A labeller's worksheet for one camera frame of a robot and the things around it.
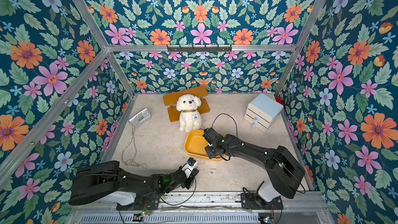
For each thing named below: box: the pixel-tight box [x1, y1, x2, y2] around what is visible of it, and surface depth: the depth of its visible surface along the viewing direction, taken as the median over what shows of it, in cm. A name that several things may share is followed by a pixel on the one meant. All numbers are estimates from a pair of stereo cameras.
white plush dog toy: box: [176, 93, 203, 133], surface depth 93 cm
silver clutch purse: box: [128, 107, 152, 128], surface depth 101 cm
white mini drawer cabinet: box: [244, 92, 284, 134], surface depth 96 cm
